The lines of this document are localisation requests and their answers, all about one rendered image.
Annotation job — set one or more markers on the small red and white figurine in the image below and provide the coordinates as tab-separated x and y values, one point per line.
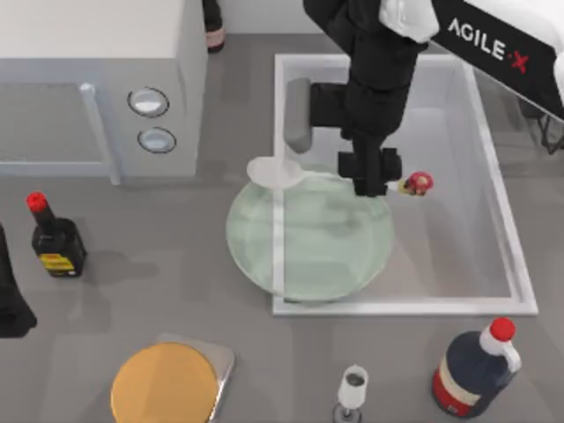
417	183

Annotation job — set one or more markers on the translucent green round plate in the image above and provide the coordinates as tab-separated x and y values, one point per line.
317	247

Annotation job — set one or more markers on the white sink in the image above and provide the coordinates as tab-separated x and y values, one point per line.
498	220

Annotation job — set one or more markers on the clear stemmed glass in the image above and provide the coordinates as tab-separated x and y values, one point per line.
352	388

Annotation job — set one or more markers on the dark brown bottle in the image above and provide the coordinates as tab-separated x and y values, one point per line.
214	26

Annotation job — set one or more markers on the dark blue jug red cap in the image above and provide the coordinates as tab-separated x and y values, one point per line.
471	374

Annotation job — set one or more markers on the small round microwave knob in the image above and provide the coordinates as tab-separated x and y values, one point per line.
157	140

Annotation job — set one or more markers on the grey square plate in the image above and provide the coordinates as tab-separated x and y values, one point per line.
222	361

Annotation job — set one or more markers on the large round microwave knob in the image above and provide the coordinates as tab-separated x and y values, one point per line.
148	102

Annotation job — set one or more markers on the orange round coaster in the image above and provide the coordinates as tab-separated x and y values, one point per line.
164	383

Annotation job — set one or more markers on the pale microwave oven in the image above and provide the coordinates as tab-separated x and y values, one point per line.
88	39

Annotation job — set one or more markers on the black bottle with red cap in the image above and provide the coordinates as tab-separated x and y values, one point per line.
57	247

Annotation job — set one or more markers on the microwave oven glass door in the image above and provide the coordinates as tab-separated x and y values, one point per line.
39	125

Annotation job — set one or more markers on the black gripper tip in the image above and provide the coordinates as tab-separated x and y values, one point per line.
11	291

